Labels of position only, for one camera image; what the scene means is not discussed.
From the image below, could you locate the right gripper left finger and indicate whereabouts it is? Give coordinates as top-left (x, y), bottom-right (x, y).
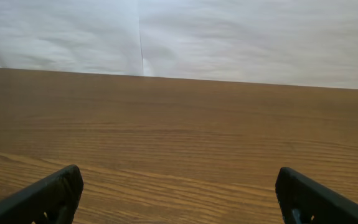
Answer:
top-left (0, 164), bottom-right (85, 224)

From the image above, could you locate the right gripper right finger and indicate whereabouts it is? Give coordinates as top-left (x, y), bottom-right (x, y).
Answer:
top-left (275, 167), bottom-right (358, 224)

